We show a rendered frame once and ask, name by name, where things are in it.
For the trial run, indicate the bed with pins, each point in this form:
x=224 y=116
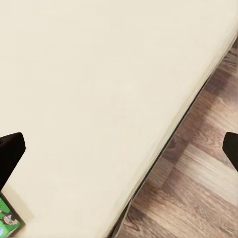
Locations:
x=99 y=89

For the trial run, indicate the board game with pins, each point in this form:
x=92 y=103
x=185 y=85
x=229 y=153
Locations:
x=8 y=222

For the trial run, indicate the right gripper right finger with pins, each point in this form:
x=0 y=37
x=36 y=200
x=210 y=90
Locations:
x=230 y=148

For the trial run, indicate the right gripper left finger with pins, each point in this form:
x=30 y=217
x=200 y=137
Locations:
x=12 y=147

